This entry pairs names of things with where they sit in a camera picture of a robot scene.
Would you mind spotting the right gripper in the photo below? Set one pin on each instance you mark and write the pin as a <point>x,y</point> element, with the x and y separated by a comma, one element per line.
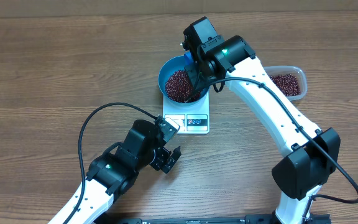
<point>201,82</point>

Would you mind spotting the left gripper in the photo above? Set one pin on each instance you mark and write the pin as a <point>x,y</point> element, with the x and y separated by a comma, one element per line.
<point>160,160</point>

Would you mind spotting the blue plastic measuring scoop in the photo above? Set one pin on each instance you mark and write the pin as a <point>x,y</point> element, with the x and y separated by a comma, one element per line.
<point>188,58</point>

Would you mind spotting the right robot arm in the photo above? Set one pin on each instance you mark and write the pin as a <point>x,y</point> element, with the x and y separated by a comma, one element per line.
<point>309,154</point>

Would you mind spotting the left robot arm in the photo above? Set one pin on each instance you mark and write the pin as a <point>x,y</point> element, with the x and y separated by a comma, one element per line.
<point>113,173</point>

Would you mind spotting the blue metal bowl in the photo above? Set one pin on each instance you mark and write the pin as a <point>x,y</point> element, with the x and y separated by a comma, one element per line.
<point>167,70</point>

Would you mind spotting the white digital kitchen scale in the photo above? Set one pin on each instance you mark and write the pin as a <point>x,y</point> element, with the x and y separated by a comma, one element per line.
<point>192,118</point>

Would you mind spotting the red beans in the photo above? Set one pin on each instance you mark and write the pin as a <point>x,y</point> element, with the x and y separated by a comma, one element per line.
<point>178,88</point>

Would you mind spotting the clear plastic container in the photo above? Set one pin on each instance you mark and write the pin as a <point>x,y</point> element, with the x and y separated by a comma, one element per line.
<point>290,80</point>

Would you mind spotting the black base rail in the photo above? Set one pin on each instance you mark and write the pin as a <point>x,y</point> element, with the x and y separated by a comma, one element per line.
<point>248,219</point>

